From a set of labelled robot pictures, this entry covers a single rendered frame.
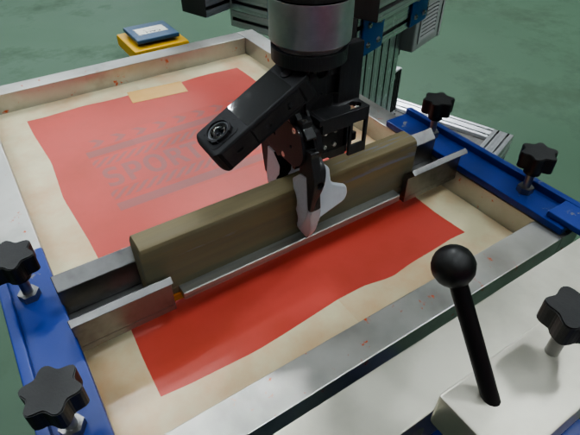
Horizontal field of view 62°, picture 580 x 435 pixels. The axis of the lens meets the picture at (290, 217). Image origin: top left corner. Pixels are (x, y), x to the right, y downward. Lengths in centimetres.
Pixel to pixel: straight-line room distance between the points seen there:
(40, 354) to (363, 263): 35
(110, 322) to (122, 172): 32
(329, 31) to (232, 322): 30
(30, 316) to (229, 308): 19
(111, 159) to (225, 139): 39
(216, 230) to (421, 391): 24
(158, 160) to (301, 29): 41
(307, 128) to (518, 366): 26
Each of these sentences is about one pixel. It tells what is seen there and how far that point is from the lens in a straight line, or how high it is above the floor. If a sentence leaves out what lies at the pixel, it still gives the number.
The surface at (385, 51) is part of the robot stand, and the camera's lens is 160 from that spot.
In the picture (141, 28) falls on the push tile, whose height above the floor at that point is 97.
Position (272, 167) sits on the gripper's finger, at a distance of 55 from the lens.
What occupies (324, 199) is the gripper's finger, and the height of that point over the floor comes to 105.
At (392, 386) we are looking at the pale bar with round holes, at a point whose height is 104.
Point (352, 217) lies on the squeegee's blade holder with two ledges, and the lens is 59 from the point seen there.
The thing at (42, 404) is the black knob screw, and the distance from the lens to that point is 40.
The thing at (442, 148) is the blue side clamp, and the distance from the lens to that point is 73.
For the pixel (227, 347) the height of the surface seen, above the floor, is 95.
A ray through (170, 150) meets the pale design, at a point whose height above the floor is 95.
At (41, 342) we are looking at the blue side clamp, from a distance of 51.
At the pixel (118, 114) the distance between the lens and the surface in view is 93.
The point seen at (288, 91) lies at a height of 118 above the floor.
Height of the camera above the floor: 138
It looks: 41 degrees down
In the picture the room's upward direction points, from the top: straight up
